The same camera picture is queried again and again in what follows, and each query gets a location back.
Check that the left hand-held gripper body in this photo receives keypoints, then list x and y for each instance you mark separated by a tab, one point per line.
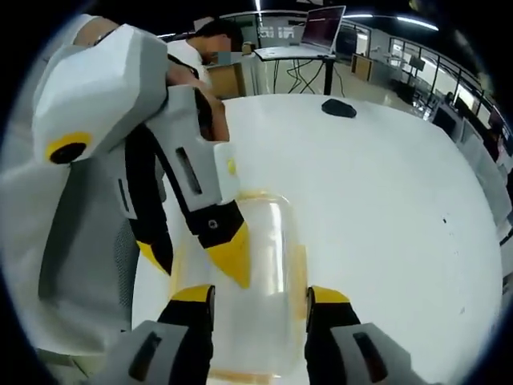
100	92

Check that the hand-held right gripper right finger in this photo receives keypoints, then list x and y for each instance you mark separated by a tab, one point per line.
332	345

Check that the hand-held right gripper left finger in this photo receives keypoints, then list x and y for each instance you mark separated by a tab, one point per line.
188	341

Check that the clear plastic buckle container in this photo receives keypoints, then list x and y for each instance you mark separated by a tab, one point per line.
264	248

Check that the brown cardboard box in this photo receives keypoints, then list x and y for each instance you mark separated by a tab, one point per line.
226	80

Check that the person's head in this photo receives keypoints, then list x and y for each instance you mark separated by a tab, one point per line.
212	26

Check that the small black object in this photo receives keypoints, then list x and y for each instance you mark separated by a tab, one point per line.
338	108

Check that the white standing desk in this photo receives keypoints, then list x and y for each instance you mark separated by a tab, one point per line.
288	52

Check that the open laptop on desk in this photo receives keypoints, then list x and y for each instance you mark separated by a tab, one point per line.
322	28

